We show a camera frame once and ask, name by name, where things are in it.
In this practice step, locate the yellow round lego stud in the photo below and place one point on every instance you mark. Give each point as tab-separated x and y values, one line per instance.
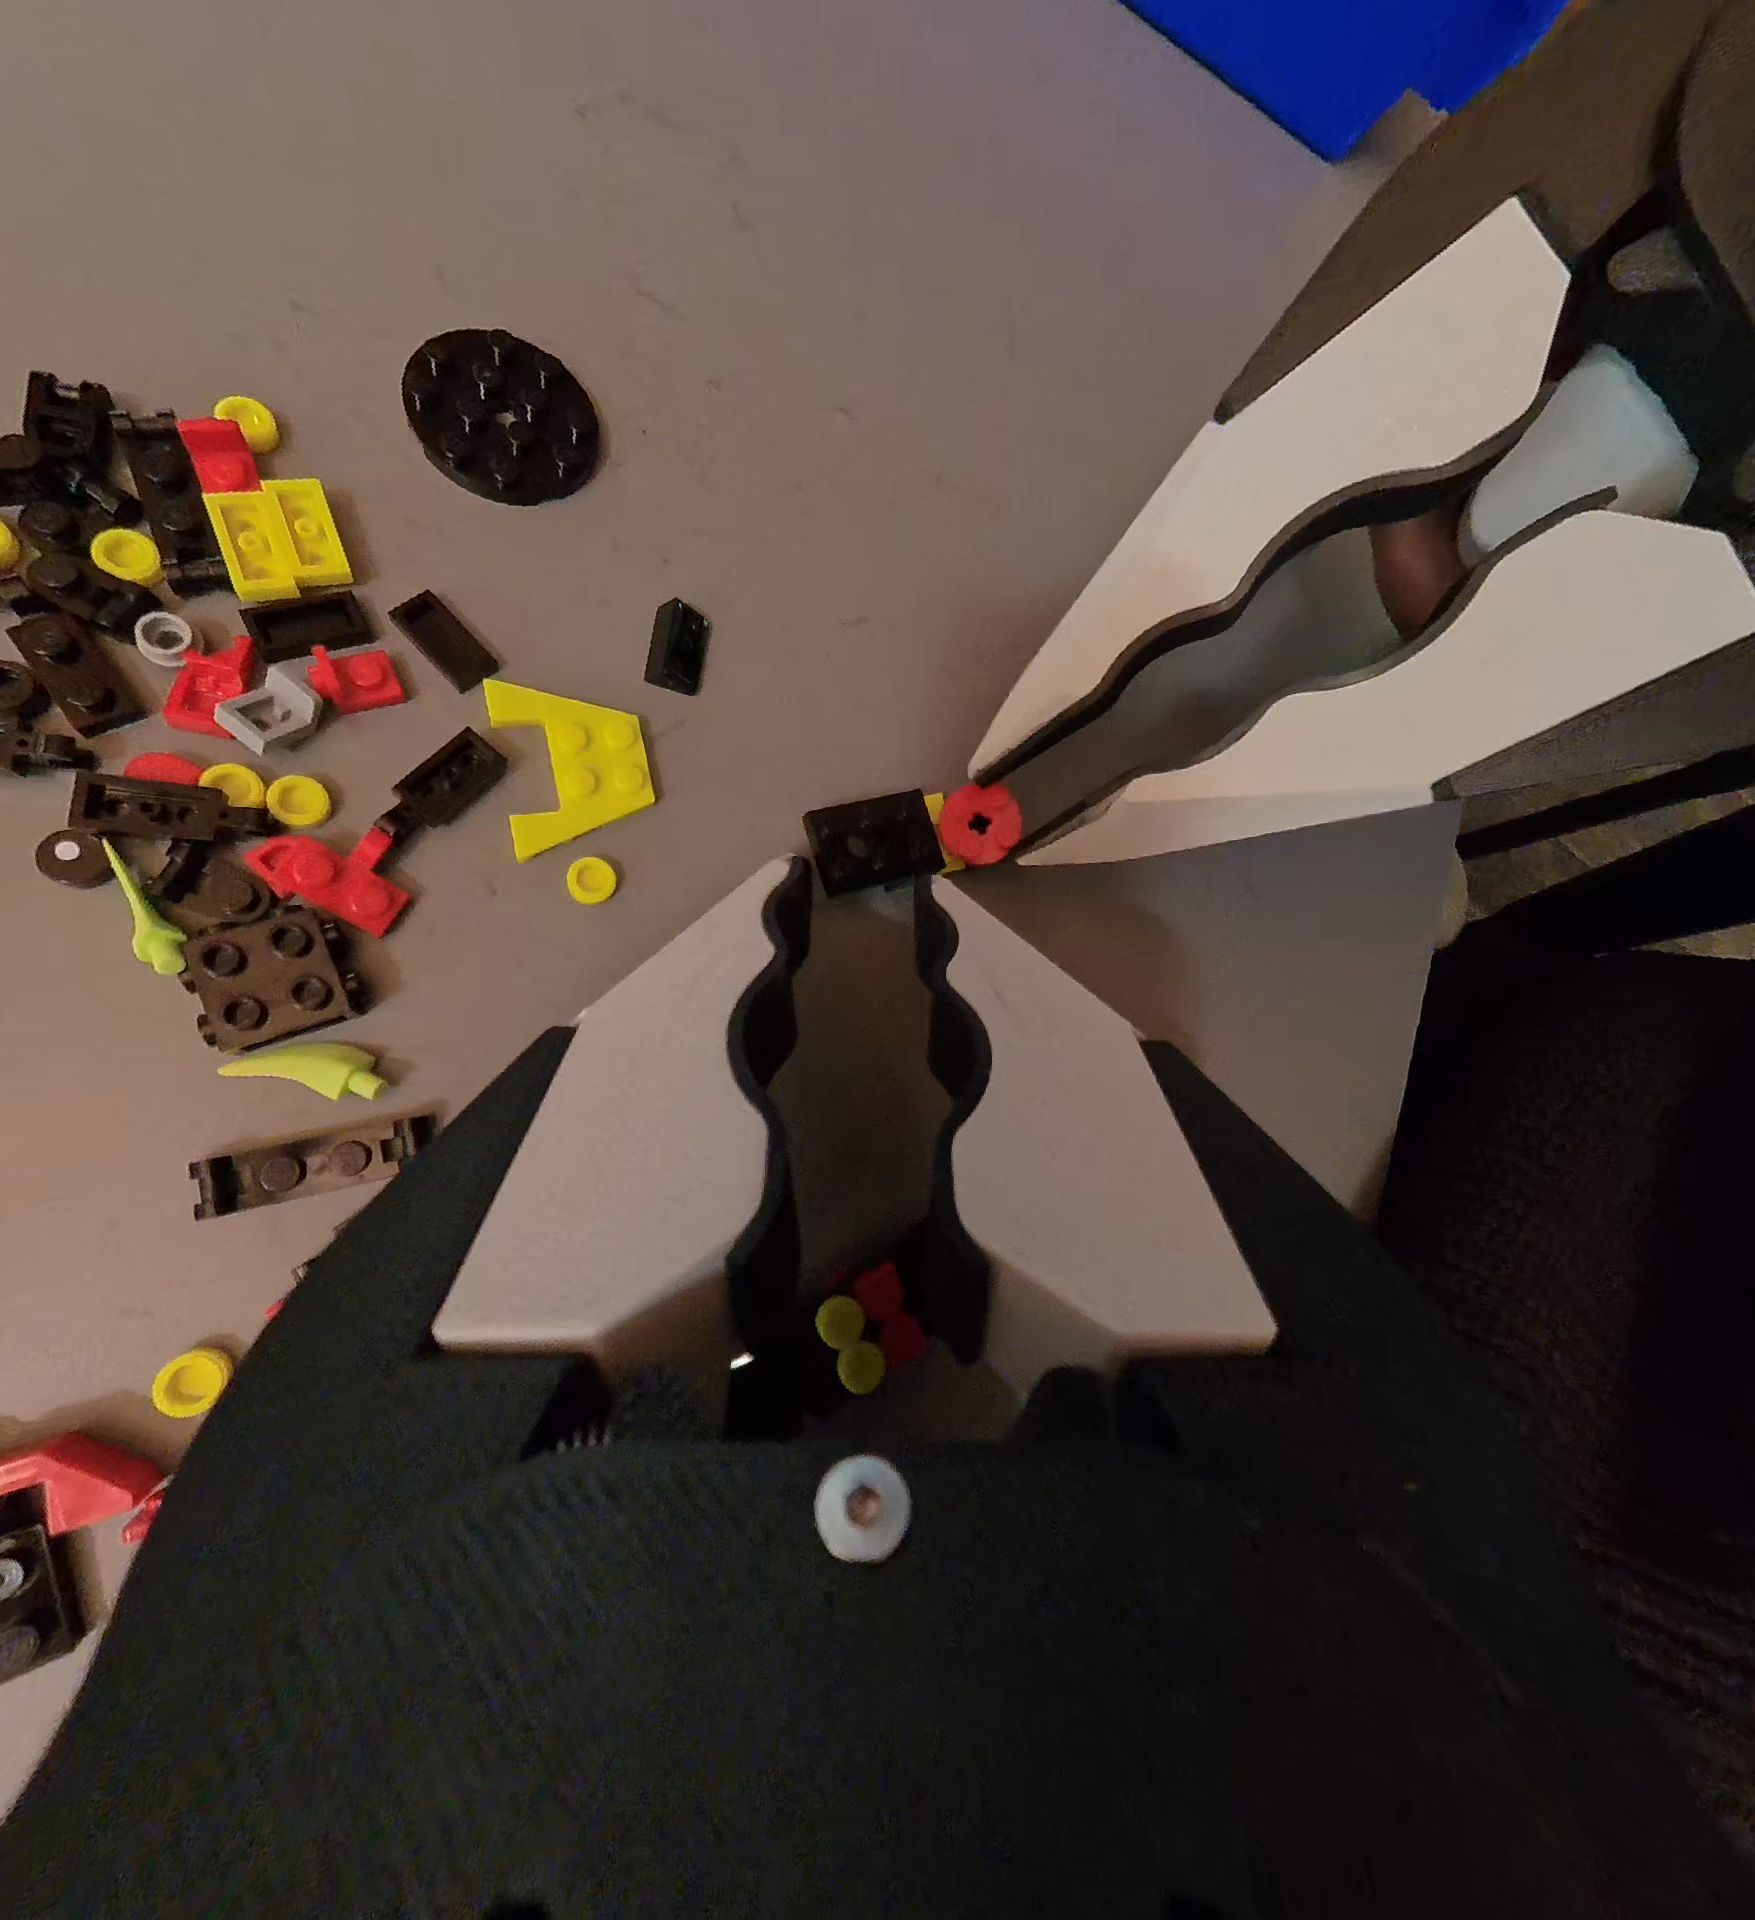
591	879

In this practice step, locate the blue plastic bin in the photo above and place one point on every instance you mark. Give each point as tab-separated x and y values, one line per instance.
1343	61

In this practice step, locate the red round lego piece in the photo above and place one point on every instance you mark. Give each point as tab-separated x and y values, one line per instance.
984	821

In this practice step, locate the black round lego plate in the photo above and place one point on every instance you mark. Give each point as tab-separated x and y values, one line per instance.
503	417

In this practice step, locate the person's right hand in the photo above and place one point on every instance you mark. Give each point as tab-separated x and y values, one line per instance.
1414	577

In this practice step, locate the pile of lego pieces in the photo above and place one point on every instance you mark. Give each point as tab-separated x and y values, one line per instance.
268	974

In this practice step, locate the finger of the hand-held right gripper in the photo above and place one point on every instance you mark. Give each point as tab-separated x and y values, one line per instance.
1311	419
1568	630

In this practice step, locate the yellow wedge lego plate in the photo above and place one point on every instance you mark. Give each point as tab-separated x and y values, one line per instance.
591	764

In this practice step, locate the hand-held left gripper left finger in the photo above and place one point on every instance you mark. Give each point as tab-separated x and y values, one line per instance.
639	1184

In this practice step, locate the long striped lego assembly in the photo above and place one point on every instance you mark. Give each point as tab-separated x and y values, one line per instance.
862	1327

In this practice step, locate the black lego tile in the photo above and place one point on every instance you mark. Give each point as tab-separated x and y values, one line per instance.
678	645

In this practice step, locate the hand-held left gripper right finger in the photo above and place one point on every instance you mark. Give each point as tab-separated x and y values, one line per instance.
1103	1201

